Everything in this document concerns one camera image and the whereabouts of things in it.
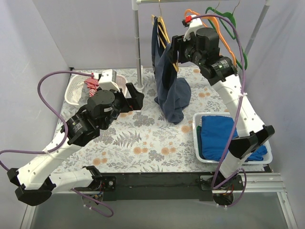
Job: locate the white left laundry basket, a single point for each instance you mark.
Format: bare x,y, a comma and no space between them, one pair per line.
76,83

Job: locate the yellow velvet hanger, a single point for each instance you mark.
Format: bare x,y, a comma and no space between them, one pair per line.
162,28

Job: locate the navy blue tank top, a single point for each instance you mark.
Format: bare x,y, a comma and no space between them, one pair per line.
173,93

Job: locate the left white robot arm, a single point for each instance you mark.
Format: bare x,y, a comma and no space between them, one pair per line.
37,180

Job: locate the white metal clothes rack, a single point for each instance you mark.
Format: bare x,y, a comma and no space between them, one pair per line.
135,9

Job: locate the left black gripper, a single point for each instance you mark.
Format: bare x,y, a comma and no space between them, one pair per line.
127,101

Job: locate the green garment in basket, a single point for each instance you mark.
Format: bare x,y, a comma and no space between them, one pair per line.
198,132

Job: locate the green velvet hanger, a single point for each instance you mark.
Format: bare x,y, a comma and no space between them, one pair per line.
230,17

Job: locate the white right laundry basket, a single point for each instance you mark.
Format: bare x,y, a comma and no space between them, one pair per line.
197,121

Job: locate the white laundry basket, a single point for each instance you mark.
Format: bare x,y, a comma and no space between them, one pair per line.
197,121
76,83

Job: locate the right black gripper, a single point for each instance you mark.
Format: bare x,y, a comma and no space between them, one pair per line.
176,49

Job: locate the floral table mat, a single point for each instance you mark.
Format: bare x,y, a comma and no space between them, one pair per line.
144,141

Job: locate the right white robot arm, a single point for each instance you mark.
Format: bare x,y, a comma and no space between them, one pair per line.
249,132

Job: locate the red white striped garment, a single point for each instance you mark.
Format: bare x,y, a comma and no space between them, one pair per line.
92,85

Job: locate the orange velvet hanger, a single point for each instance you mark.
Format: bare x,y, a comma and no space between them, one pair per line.
213,21

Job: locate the blue folded shirt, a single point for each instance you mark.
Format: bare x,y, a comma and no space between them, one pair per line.
214,136

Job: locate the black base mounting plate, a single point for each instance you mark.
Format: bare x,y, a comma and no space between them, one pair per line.
163,186

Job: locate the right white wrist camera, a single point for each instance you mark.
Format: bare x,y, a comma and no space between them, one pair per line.
193,26

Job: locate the grey garment in basket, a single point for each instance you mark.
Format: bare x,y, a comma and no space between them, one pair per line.
84,95

